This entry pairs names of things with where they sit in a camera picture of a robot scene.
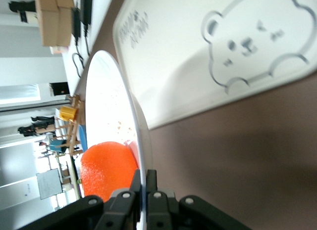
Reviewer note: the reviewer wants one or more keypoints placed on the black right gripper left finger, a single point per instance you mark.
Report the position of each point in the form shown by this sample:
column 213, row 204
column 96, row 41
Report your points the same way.
column 119, row 210

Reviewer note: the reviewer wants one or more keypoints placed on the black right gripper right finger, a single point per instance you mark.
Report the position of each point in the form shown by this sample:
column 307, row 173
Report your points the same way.
column 161, row 210

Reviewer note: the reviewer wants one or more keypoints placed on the orange fruit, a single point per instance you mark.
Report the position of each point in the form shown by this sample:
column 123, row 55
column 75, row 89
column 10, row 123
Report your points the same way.
column 106, row 168

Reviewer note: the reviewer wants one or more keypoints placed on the white ceramic plate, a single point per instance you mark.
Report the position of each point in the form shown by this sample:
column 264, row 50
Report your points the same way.
column 104, row 104

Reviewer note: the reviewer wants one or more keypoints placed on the grey sign board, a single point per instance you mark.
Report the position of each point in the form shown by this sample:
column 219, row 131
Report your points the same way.
column 49, row 184

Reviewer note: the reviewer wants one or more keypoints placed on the blue bowl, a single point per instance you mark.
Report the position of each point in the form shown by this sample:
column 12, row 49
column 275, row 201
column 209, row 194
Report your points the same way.
column 83, row 138

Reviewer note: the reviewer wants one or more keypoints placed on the yellow cup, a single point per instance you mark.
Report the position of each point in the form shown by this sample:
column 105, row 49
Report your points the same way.
column 68, row 113

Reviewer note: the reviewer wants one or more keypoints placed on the wooden cup rack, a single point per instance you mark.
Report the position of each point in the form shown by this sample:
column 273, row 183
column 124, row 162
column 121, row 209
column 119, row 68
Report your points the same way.
column 75, row 102

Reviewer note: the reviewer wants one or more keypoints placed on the black box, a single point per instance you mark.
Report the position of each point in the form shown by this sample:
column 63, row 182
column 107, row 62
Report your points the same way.
column 59, row 89

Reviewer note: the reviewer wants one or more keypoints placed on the cream tray with bear print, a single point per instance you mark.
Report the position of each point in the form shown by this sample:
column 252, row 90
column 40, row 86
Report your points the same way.
column 173, row 54

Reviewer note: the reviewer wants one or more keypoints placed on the black power adapter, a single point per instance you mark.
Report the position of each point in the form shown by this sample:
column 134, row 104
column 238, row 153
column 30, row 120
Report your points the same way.
column 76, row 24
column 86, row 10

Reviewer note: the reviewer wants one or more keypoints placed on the cardboard box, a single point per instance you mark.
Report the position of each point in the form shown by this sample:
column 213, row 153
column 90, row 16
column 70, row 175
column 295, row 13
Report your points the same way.
column 65, row 24
column 48, row 22

